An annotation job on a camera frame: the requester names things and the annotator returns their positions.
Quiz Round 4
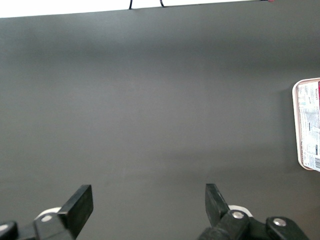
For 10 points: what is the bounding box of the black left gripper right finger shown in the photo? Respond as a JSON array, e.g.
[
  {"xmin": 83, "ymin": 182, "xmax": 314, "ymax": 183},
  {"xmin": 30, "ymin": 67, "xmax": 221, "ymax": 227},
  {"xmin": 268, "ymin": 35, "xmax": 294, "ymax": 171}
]
[{"xmin": 196, "ymin": 183, "xmax": 311, "ymax": 240}]

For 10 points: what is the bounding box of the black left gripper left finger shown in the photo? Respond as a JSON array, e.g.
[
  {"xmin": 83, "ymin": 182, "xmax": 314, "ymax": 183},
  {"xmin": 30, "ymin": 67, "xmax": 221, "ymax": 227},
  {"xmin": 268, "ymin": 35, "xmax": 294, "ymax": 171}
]
[{"xmin": 0, "ymin": 184, "xmax": 94, "ymax": 240}]

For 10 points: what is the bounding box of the cream plastic tray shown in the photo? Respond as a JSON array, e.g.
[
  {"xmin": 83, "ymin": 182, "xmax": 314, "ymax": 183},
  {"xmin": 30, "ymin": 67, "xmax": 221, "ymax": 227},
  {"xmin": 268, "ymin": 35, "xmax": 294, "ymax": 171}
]
[{"xmin": 291, "ymin": 77, "xmax": 320, "ymax": 172}]

